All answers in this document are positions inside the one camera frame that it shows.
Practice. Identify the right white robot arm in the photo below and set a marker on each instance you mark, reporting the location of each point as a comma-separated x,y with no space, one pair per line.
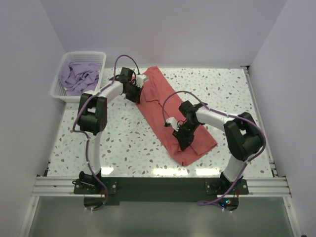
245,139

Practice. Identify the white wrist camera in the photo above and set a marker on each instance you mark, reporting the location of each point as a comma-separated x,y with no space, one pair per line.
171,122
141,79

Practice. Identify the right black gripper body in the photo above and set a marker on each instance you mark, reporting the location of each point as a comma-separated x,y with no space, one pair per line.
185,133

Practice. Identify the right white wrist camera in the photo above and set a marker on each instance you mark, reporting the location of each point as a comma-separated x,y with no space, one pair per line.
171,122

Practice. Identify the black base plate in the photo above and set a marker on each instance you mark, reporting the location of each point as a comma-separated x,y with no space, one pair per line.
121,189

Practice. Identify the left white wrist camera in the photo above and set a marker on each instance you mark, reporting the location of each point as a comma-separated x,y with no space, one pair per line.
141,79

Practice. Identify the purple t-shirt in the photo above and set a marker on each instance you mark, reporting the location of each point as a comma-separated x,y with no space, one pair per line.
79,77

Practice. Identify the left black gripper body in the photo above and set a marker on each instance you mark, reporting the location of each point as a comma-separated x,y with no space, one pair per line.
134,92

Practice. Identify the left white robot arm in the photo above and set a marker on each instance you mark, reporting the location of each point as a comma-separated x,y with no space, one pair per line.
92,119

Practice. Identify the white plastic laundry basket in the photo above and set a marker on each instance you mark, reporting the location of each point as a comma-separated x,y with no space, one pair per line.
58,91

